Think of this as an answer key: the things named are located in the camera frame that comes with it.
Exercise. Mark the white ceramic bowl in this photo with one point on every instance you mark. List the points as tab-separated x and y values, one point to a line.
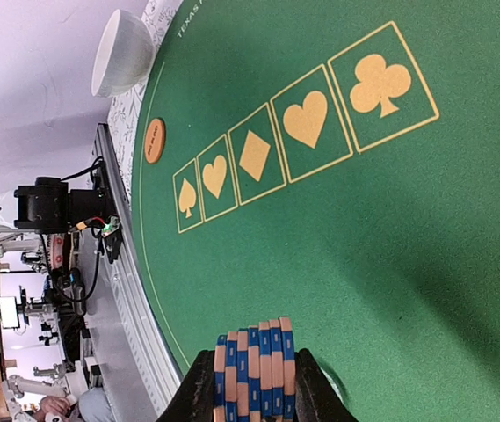
124	57

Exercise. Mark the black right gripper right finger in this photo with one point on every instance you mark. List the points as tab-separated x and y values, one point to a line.
315	399

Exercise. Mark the blue peach chip stack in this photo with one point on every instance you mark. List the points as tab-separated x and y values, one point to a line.
255	373

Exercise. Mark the front aluminium rail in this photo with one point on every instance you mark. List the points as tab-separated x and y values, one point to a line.
154	362

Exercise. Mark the person in background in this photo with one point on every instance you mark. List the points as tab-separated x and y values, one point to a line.
91	406

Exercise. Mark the clear dealer button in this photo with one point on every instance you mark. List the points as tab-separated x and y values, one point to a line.
335	384

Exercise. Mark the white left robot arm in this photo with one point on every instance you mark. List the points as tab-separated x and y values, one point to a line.
50	206

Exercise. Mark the green round poker mat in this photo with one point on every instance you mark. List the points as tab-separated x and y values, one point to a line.
338	163

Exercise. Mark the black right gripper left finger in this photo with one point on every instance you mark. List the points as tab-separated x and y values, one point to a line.
194	399

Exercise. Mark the orange big blind button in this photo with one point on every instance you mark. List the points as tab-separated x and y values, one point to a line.
154	142

